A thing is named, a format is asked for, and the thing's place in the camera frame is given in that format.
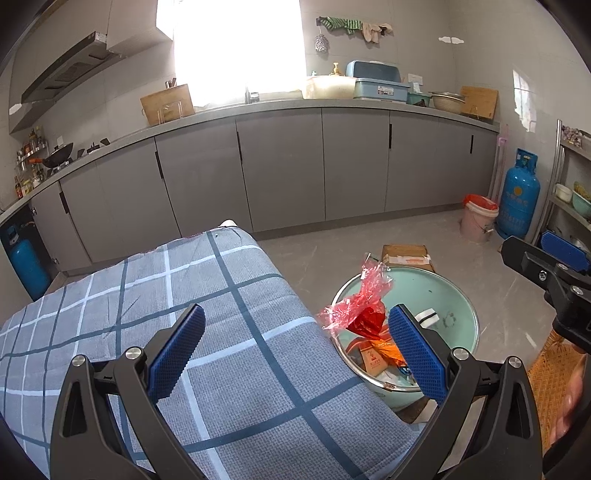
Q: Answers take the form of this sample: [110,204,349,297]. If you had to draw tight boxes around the blue dish rack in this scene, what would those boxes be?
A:
[345,60,411,102]

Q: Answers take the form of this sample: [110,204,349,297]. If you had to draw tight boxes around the orange paper packet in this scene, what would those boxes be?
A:
[348,337,407,374]

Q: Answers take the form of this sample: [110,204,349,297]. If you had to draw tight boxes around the wooden wicker chair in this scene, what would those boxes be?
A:
[526,330,585,453]

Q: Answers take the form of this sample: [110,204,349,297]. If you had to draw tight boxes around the blue gas cylinder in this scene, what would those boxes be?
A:
[0,225,51,301]
[496,148,541,238]

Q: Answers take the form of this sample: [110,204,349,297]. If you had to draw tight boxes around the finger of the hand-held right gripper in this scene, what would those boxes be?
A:
[539,230,591,274]
[501,235,571,291]

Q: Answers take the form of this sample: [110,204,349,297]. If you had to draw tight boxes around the pink rubber gloves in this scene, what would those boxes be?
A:
[360,21,395,44]

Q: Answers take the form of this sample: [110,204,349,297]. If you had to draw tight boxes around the cardboard box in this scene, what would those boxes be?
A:
[381,244,435,274]

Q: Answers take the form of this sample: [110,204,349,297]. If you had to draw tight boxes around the clear acrylic holder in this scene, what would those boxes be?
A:
[157,102,183,124]

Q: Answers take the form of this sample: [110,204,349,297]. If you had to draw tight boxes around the pink cellophane wrapper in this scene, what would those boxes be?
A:
[318,259,394,330]

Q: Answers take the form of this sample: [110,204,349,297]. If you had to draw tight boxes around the mint green enamel basin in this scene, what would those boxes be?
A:
[330,268,480,411]

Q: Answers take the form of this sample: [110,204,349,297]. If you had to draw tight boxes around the black wok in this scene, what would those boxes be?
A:
[28,142,75,169]

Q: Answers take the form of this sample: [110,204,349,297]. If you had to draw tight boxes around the wooden cutting board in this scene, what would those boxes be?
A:
[459,85,499,121]
[140,84,195,126]

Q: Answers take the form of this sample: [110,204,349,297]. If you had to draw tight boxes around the metal spice rack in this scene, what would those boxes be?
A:
[14,129,51,183]

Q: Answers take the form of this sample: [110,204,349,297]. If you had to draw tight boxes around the grey kitchen base cabinets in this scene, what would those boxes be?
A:
[0,99,502,287]

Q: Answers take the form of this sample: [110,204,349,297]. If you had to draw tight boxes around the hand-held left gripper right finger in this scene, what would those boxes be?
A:
[388,304,543,480]

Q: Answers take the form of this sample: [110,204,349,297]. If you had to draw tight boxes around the blue plaid tablecloth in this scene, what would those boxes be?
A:
[0,219,428,480]

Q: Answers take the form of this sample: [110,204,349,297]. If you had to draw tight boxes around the metal storage shelf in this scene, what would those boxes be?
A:
[538,119,591,250]

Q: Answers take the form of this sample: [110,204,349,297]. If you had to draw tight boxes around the white plastic container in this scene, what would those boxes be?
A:
[302,75,358,100]

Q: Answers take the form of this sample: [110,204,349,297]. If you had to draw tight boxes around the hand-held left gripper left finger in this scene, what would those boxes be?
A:
[50,304,206,480]

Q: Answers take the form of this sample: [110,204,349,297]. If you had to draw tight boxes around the person's right hand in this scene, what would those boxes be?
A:
[549,369,585,446]

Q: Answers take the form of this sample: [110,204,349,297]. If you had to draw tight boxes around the black range hood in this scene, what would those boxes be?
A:
[21,31,125,104]

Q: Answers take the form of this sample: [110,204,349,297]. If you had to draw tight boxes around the pink plastic bucket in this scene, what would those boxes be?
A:
[459,194,500,243]

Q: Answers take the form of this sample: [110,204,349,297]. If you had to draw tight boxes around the gas stove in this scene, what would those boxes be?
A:
[69,137,112,160]

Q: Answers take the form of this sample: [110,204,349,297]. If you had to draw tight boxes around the pink mop handle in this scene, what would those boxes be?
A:
[489,122,509,199]

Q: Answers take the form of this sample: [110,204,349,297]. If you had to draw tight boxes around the green striped hanging cloth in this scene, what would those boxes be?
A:
[316,16,365,38]

